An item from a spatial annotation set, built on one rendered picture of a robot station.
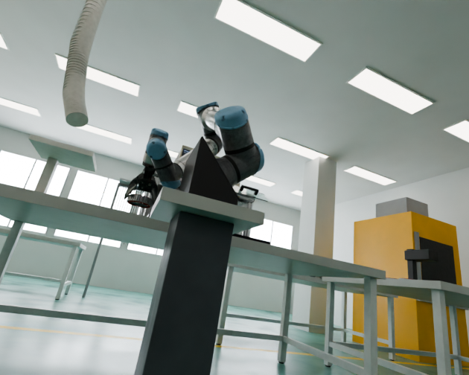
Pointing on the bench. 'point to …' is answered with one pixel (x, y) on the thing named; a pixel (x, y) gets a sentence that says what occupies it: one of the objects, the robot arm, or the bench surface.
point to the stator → (139, 201)
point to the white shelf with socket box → (56, 155)
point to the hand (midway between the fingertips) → (139, 202)
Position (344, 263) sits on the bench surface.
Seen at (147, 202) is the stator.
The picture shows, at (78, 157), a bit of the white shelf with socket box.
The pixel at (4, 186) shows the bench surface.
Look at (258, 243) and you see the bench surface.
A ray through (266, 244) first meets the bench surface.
